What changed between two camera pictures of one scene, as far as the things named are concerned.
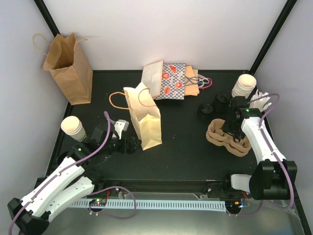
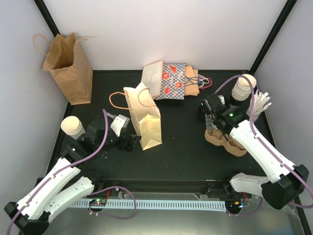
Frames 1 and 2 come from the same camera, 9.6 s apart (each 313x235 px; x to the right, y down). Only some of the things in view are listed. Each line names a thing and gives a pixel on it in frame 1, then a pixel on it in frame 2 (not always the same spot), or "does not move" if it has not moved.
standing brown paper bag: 69,65 does not move
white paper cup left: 72,126 does not move
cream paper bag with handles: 145,114 does not move
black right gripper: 240,135 -> 209,125
